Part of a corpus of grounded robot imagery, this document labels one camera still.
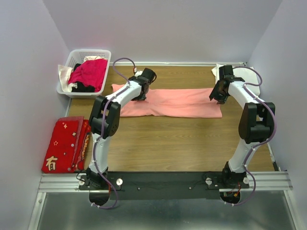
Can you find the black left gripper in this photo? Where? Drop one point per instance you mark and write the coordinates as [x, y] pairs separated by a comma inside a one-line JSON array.
[[139, 98]]

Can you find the black garment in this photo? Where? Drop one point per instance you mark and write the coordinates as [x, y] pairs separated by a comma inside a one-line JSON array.
[[83, 79]]

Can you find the magenta t shirt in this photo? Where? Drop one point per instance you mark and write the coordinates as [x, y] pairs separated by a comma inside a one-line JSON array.
[[98, 68]]

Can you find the red printed cloth bag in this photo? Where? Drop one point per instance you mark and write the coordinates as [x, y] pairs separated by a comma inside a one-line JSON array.
[[68, 143]]

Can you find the cream white garment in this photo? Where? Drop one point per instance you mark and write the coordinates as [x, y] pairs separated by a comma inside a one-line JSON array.
[[64, 73]]

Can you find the white plastic laundry basket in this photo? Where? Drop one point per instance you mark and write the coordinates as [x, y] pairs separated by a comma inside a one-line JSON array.
[[76, 57]]

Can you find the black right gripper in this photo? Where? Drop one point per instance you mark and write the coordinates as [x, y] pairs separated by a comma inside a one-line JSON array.
[[221, 100]]

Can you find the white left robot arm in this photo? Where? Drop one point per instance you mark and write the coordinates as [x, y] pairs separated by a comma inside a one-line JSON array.
[[104, 121]]

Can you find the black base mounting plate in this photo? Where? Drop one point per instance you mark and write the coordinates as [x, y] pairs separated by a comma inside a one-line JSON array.
[[163, 185]]

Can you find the folded white t shirt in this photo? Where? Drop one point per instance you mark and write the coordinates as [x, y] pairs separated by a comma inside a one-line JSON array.
[[248, 75]]

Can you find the aluminium frame rail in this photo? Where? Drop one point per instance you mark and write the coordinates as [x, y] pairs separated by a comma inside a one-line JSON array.
[[61, 205]]

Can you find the salmon pink t shirt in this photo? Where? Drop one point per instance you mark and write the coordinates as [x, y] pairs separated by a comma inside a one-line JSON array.
[[188, 103]]

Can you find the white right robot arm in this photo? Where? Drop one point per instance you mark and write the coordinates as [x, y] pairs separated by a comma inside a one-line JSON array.
[[257, 125]]

